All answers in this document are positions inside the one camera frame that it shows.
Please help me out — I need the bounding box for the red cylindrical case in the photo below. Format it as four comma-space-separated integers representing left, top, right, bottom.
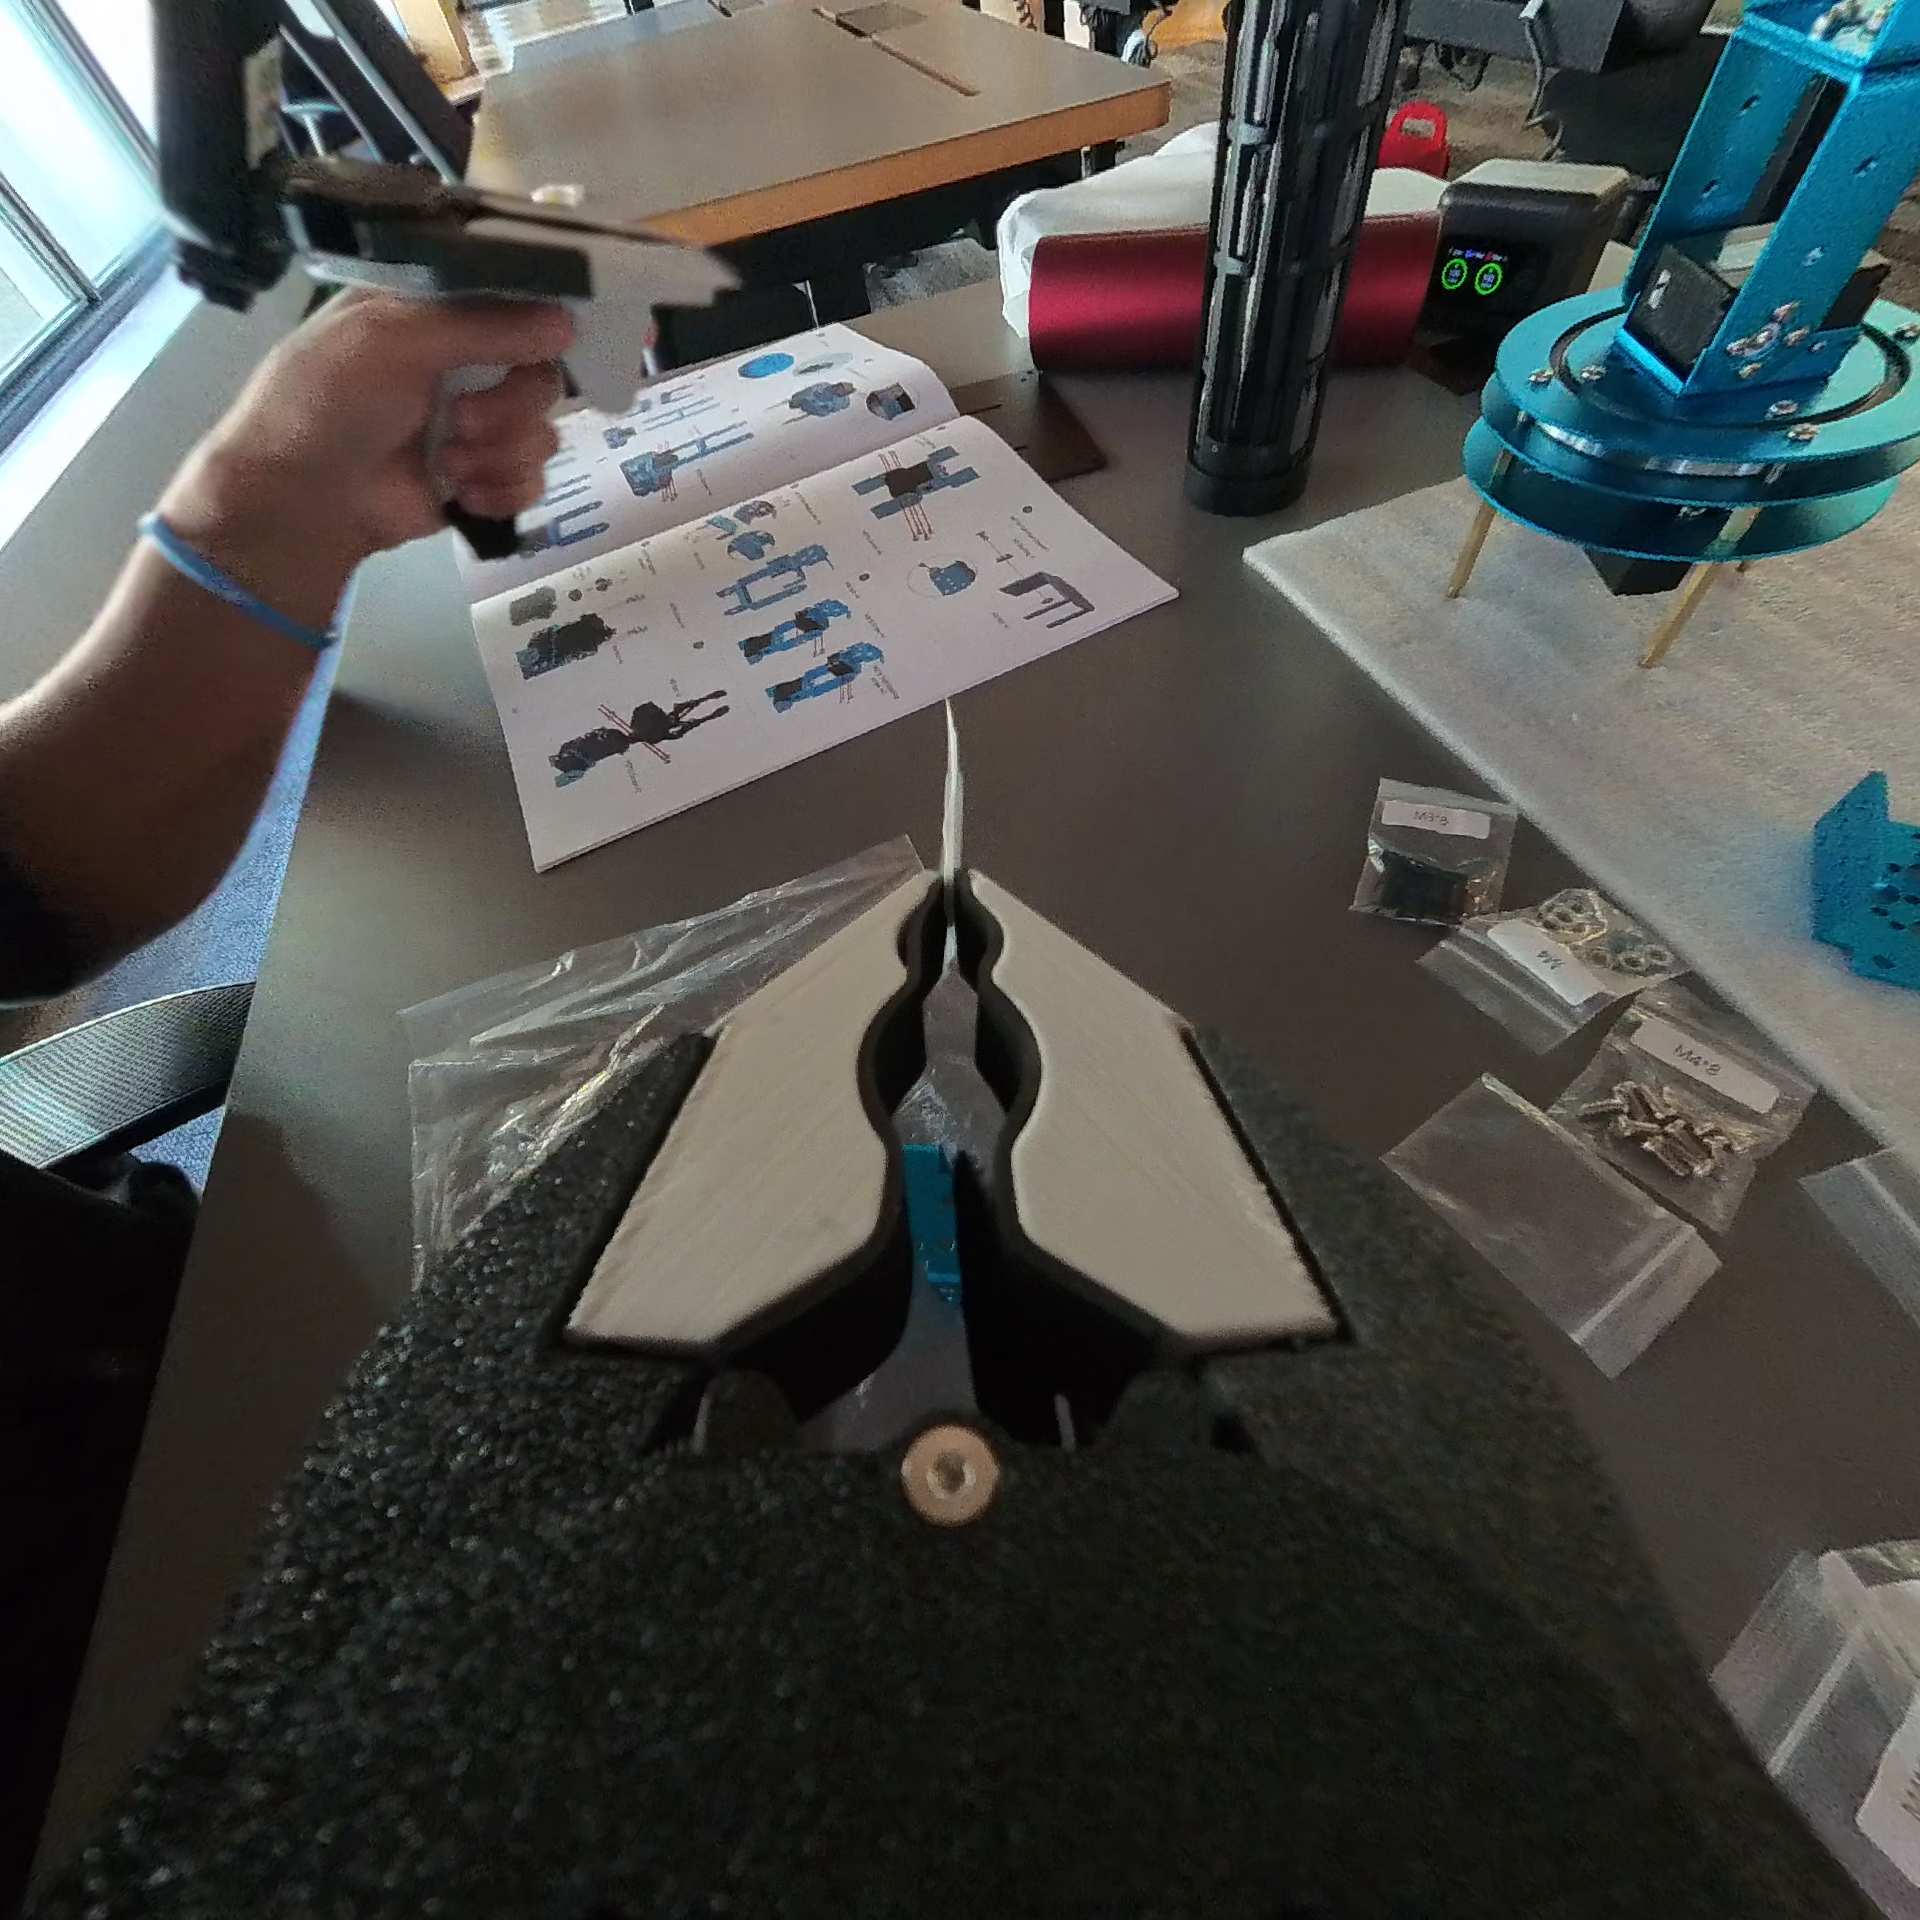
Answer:
1026, 210, 1442, 377

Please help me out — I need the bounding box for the blue toy robot arm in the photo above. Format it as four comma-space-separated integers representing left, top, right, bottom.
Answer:
1445, 0, 1920, 670

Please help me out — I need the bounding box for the person's left forearm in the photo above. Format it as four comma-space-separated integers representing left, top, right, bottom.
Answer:
0, 509, 349, 1007

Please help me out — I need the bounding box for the black office chair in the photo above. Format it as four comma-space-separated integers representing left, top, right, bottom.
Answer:
0, 982, 259, 1176

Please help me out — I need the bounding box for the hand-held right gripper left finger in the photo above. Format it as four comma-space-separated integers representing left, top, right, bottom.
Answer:
564, 873, 950, 1347

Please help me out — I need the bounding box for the white foam sheet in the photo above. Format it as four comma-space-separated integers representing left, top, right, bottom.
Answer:
1243, 240, 1920, 1141

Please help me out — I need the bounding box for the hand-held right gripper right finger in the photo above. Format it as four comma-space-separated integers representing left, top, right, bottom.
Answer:
956, 869, 1340, 1355

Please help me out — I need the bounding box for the wooden workbench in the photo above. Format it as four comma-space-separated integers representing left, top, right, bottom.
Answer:
464, 0, 1175, 323

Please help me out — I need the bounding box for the clear plastic bag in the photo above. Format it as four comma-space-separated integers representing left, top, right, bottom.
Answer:
402, 836, 940, 1266

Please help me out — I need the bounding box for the black bottle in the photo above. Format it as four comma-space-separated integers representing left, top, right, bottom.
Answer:
1183, 0, 1403, 520

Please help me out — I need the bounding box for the pile of small parts bags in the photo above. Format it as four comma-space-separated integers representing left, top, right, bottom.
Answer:
1350, 780, 1920, 1920

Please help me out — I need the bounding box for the dark brown flat plate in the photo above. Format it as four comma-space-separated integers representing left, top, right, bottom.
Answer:
956, 373, 1112, 486

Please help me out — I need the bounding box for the grey desk with wooden edge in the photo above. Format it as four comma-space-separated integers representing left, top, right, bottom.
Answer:
30, 283, 1920, 1920

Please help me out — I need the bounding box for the person's left hand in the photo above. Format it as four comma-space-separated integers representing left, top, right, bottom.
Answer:
146, 296, 581, 635

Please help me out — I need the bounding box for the blue wristband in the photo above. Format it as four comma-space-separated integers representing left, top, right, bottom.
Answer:
138, 511, 340, 654

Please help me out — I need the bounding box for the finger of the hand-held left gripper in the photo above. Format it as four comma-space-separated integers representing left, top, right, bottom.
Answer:
455, 184, 725, 264
318, 240, 748, 312

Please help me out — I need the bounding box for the black device green display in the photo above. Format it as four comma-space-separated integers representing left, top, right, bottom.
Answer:
1436, 155, 1633, 395

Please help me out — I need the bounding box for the white plastic bag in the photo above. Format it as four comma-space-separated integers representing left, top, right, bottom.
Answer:
995, 126, 1442, 249

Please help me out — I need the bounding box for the window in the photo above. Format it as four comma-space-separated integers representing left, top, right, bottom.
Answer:
0, 0, 169, 467

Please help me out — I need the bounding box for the printed instruction manual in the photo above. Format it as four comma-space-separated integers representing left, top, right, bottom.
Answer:
454, 321, 1179, 876

